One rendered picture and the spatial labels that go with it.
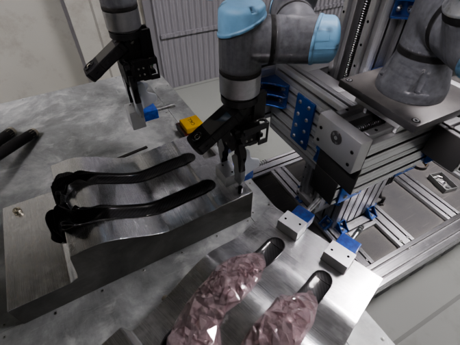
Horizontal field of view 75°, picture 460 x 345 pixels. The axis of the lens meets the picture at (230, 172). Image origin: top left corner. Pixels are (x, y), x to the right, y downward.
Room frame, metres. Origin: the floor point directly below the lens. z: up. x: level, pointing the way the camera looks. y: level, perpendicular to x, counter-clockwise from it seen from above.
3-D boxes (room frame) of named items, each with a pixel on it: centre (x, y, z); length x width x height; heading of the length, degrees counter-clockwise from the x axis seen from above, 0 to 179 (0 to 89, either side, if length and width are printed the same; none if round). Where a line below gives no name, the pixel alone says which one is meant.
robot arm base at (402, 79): (0.64, -0.42, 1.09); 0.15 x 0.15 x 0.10
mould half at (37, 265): (0.44, 0.23, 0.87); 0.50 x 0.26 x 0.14; 120
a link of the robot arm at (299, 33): (0.52, -0.12, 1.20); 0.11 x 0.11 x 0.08; 0
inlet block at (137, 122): (0.71, 0.21, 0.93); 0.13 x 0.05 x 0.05; 120
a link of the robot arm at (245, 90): (0.51, -0.02, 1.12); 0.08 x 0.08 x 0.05
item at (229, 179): (0.52, -0.04, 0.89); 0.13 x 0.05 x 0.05; 119
